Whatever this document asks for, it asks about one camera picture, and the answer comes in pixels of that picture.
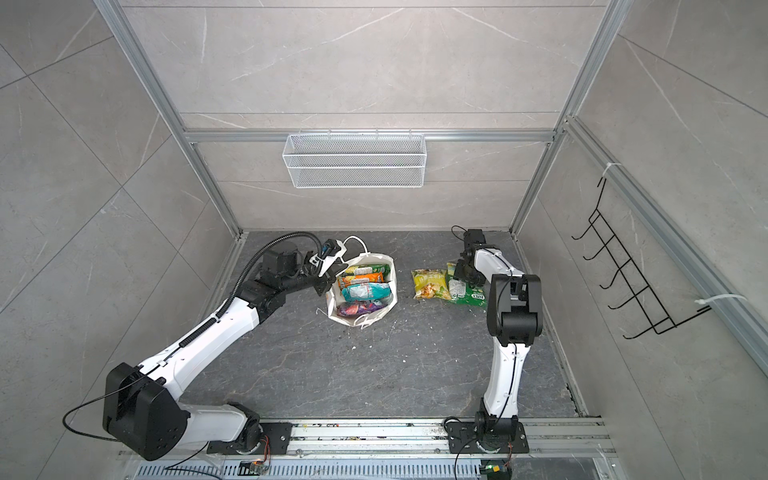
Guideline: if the green Fox's candy bag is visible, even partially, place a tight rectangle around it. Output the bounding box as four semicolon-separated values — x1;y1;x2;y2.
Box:
446;263;487;308

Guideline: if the yellow chips snack bag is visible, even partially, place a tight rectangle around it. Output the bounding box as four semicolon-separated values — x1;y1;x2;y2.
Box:
411;269;452;301

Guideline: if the orange snack packet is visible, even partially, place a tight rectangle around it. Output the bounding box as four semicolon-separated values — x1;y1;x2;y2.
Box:
337;272;385;289

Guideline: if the teal snack packet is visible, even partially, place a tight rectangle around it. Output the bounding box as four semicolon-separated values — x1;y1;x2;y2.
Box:
341;282;392;302

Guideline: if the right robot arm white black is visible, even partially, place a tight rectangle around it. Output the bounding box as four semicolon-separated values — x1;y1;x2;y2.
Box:
443;229;543;454

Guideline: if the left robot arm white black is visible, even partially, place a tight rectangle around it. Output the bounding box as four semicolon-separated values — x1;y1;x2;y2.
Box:
102;240;346;461

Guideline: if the green white snack packet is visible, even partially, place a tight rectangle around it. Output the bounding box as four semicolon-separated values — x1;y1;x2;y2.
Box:
342;263;390;277

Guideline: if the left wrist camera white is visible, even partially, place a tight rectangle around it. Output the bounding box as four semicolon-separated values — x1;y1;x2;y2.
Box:
309;239;347;277

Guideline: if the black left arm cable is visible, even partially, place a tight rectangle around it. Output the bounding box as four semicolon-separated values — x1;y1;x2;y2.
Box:
212;231;324;319

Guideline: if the white wire mesh basket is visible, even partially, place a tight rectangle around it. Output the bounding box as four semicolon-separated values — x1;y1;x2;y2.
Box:
282;133;428;189

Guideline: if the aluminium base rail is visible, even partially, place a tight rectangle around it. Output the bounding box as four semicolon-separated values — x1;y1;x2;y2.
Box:
109;418;626;479

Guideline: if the black wire hook rack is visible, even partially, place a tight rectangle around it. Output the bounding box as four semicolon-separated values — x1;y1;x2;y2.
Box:
571;178;712;340

